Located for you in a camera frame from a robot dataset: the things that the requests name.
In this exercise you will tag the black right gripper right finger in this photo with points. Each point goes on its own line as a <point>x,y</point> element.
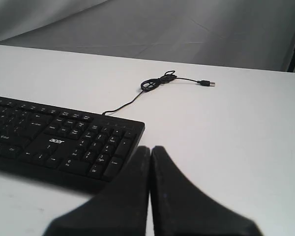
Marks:
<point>179,208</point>

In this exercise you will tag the grey backdrop cloth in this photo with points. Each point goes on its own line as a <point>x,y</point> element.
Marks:
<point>258,34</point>

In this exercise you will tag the black acer keyboard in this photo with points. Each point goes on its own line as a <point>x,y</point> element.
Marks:
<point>69,148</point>

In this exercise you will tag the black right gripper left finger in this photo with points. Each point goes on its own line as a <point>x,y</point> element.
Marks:
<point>120,209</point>

